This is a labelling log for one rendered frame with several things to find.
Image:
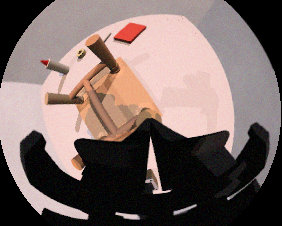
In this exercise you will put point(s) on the brown wooden stool legs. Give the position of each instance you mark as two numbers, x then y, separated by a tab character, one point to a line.
98	47

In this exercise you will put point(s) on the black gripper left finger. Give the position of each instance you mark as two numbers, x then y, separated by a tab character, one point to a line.
132	154

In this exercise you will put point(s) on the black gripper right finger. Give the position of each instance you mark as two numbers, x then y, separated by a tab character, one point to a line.
172	152

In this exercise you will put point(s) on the red flat block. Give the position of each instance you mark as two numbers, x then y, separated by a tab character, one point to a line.
129	33

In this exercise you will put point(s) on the brown wooden stool seat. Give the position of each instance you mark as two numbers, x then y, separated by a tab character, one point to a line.
122	95

